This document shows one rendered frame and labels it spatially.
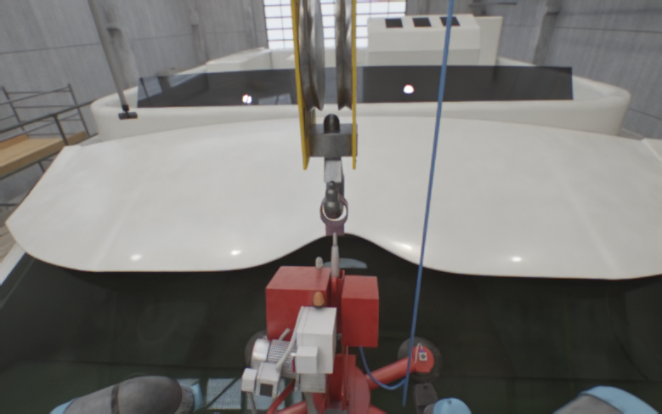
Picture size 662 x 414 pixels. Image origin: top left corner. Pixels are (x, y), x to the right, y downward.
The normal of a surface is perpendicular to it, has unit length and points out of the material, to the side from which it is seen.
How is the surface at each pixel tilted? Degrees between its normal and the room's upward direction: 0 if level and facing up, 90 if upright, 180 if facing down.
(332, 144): 90
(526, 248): 20
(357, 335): 72
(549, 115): 90
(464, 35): 61
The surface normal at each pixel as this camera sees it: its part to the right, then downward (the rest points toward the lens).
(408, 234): 0.00, -0.64
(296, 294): -0.09, 0.17
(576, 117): -0.06, 0.49
